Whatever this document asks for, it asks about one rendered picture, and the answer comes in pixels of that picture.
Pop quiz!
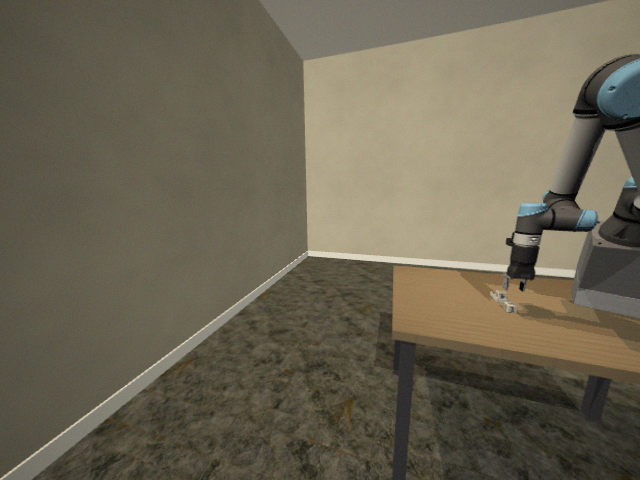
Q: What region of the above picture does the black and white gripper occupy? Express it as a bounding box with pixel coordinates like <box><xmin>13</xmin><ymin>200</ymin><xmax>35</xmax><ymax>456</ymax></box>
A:
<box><xmin>503</xmin><ymin>232</ymin><xmax>542</xmax><ymax>292</ymax></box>

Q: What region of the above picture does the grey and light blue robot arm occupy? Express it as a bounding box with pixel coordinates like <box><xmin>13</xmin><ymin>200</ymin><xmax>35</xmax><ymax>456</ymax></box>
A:
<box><xmin>515</xmin><ymin>54</ymin><xmax>640</xmax><ymax>248</ymax></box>

